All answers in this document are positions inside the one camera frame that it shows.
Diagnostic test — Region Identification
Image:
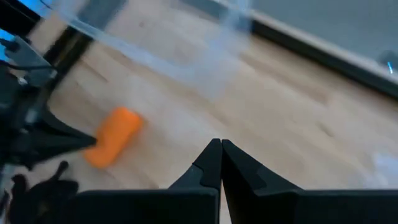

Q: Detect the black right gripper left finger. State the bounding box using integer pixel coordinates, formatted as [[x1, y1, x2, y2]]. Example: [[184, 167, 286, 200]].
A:
[[74, 138, 223, 224]]

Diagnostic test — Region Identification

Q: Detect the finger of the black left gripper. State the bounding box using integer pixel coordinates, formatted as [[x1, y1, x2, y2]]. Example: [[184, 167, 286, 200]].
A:
[[17, 136, 96, 169], [41, 106, 97, 146]]

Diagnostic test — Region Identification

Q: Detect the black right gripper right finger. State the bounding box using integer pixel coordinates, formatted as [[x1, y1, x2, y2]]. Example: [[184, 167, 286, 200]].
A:
[[221, 139, 398, 224]]

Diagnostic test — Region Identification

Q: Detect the clear plastic bin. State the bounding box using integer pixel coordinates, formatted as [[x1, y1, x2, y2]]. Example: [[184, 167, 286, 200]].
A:
[[58, 0, 253, 101]]

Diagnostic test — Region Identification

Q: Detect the black aluminium frame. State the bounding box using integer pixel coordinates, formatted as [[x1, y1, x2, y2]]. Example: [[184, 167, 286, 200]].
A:
[[0, 0, 398, 101]]

